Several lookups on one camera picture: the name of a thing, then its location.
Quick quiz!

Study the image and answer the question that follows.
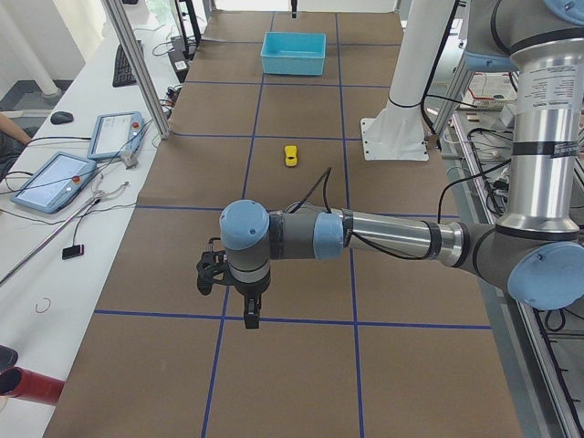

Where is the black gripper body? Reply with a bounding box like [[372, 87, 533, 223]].
[[235, 276, 270, 300]]

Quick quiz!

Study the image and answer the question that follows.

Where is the yellow beetle toy car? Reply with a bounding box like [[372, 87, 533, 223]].
[[284, 145, 298, 168]]

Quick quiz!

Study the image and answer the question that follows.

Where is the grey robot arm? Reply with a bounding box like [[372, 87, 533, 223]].
[[198, 1, 583, 329]]

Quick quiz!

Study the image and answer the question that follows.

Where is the small black device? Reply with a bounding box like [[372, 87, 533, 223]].
[[61, 244, 85, 260]]

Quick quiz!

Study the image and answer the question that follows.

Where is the far blue teach pendant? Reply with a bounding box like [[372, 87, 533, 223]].
[[87, 111, 144, 161]]

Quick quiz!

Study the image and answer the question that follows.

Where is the blue teach pendant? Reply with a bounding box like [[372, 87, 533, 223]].
[[11, 151, 97, 214], [87, 111, 144, 161]]

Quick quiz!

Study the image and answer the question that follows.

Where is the near blue teach pendant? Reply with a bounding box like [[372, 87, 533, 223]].
[[11, 151, 97, 214]]

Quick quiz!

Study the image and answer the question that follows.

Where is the light blue plastic bin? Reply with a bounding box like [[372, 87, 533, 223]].
[[260, 32, 327, 77]]

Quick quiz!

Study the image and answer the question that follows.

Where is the black keyboard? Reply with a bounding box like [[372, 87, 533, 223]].
[[112, 45, 136, 88]]

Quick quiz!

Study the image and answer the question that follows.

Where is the red cylinder bottle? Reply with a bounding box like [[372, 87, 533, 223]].
[[1, 367, 65, 406]]

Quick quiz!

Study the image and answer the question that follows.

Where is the black computer mouse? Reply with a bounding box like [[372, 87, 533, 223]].
[[49, 111, 74, 125]]

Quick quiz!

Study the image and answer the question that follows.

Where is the seated person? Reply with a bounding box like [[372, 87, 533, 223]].
[[1, 114, 36, 172]]

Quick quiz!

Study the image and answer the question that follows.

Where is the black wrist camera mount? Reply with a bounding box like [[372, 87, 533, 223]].
[[196, 237, 235, 296]]

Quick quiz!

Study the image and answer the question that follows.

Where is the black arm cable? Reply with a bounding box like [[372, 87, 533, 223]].
[[285, 166, 512, 261]]

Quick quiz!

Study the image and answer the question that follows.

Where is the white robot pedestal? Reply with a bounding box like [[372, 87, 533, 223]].
[[360, 0, 457, 162]]

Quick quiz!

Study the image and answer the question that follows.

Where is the aluminium frame post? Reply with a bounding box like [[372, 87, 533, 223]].
[[101, 0, 170, 140]]

